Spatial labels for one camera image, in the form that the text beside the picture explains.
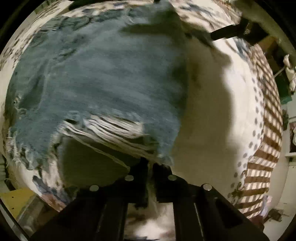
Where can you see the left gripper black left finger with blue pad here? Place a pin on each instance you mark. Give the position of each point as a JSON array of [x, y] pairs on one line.
[[100, 214]]

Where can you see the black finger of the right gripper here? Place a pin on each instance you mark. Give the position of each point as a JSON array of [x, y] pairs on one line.
[[250, 31]]

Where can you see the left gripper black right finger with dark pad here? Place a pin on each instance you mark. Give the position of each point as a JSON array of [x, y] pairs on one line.
[[201, 212]]

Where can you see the ripped blue denim shorts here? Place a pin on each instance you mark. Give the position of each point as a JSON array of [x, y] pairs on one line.
[[116, 80]]

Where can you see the floral white bed cover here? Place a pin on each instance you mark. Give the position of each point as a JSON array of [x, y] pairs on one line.
[[213, 132]]

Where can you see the yellow box on floor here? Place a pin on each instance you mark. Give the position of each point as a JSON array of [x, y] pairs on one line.
[[16, 200]]

